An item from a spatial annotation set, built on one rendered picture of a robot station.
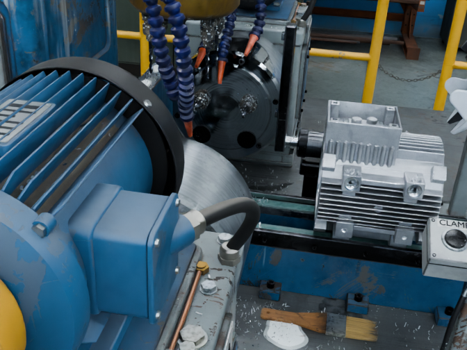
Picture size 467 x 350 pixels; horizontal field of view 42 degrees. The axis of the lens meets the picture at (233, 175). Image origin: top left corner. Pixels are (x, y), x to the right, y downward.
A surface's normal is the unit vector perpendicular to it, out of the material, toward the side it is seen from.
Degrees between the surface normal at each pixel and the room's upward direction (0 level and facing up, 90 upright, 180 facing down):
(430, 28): 90
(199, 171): 24
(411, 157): 88
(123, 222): 0
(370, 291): 90
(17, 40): 90
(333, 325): 0
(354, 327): 2
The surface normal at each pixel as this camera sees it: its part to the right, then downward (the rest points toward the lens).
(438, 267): -0.18, 0.77
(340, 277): -0.18, 0.46
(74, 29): 0.98, 0.12
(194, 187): 0.50, -0.72
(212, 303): 0.05, -0.88
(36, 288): 0.16, 0.36
